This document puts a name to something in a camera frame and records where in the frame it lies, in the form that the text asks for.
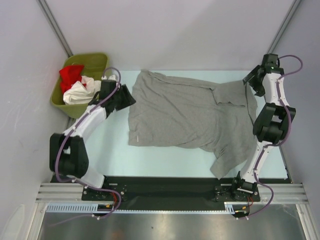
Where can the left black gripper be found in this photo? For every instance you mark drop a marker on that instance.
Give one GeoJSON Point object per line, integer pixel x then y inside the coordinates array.
{"type": "Point", "coordinates": [128, 99]}

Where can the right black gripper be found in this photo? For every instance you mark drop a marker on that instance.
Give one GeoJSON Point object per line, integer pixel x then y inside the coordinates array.
{"type": "Point", "coordinates": [259, 90]}

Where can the grey t shirt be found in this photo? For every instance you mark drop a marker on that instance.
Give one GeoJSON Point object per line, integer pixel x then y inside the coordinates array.
{"type": "Point", "coordinates": [171, 111]}

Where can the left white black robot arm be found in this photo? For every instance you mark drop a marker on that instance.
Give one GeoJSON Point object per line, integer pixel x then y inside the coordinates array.
{"type": "Point", "coordinates": [67, 150]}

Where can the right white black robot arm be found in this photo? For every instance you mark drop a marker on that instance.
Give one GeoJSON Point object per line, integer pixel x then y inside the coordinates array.
{"type": "Point", "coordinates": [271, 128]}

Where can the white t shirt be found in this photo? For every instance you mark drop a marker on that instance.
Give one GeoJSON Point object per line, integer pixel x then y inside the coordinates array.
{"type": "Point", "coordinates": [82, 91]}

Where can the red t shirt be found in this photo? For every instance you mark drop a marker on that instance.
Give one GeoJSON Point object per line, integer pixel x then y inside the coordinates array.
{"type": "Point", "coordinates": [70, 75]}

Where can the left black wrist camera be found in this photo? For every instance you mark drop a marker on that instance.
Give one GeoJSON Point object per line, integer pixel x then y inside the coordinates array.
{"type": "Point", "coordinates": [107, 89]}

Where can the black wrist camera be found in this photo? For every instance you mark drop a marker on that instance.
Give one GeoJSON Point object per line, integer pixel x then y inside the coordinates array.
{"type": "Point", "coordinates": [107, 89]}
{"type": "Point", "coordinates": [270, 61]}

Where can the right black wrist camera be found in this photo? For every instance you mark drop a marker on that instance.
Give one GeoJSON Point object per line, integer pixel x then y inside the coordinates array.
{"type": "Point", "coordinates": [270, 61]}

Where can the right aluminium corner post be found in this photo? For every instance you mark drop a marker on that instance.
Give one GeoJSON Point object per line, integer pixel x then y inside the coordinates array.
{"type": "Point", "coordinates": [293, 9]}

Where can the aluminium corner post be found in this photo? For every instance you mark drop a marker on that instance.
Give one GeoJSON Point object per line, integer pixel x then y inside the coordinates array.
{"type": "Point", "coordinates": [293, 9]}
{"type": "Point", "coordinates": [48, 14]}

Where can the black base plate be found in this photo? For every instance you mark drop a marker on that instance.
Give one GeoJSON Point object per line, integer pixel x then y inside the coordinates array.
{"type": "Point", "coordinates": [161, 193]}

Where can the aluminium frame rail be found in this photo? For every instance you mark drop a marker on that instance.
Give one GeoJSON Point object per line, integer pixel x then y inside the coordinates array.
{"type": "Point", "coordinates": [73, 193]}

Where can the left aluminium corner post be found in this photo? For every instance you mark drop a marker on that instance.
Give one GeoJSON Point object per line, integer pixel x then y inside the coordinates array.
{"type": "Point", "coordinates": [48, 14]}

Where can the grey slotted cable duct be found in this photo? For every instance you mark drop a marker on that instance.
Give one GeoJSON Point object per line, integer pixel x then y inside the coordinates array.
{"type": "Point", "coordinates": [96, 208]}

